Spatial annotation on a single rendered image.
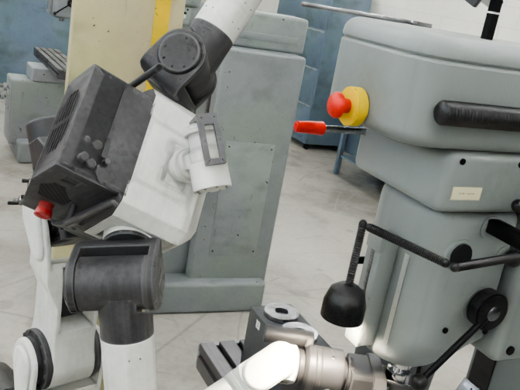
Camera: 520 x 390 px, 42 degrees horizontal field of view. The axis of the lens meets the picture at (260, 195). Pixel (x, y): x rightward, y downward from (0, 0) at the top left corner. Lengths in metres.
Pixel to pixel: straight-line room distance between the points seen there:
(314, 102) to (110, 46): 5.99
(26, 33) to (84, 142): 8.88
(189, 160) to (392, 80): 0.37
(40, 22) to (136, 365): 8.99
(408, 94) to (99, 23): 1.82
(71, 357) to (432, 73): 1.04
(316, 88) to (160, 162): 7.31
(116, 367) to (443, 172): 0.61
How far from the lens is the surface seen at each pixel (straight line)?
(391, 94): 0.99
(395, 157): 1.12
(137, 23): 2.68
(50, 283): 1.51
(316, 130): 1.13
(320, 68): 8.42
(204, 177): 1.10
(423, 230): 1.13
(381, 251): 1.15
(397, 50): 0.99
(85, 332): 1.61
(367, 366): 1.33
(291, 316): 1.71
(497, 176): 1.10
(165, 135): 1.20
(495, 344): 1.30
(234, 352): 1.91
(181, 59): 1.25
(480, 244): 1.17
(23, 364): 1.63
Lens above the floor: 1.91
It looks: 17 degrees down
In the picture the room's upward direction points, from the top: 10 degrees clockwise
